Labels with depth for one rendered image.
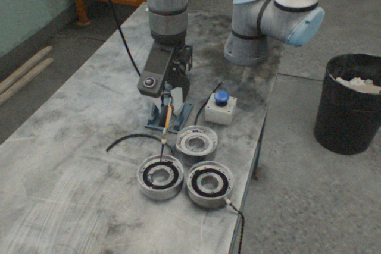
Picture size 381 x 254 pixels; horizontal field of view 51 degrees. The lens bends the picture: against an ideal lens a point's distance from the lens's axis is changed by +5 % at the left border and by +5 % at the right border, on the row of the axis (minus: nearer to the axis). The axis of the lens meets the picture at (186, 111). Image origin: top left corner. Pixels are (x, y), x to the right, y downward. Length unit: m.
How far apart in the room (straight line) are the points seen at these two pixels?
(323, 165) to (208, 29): 1.01
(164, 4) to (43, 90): 1.97
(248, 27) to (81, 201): 0.69
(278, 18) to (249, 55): 0.18
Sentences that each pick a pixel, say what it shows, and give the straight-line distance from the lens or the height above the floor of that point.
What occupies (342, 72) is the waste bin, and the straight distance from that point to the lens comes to 2.18.
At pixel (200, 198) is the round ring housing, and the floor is 0.83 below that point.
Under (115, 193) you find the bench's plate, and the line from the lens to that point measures 0.89.
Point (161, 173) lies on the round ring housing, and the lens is 0.90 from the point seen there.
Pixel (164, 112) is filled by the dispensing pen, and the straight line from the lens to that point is 0.85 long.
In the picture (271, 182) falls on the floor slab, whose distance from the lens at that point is 1.97.
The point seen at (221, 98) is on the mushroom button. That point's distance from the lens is 1.00.
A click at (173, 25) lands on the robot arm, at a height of 1.16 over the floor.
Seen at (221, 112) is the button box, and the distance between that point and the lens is 1.01.
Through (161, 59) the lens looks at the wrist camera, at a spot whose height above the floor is 1.09.
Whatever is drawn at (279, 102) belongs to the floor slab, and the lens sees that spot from 2.43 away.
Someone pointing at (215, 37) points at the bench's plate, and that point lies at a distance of 1.41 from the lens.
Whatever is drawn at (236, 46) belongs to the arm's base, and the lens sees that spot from 1.25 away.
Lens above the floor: 1.50
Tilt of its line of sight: 41 degrees down
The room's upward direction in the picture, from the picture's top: straight up
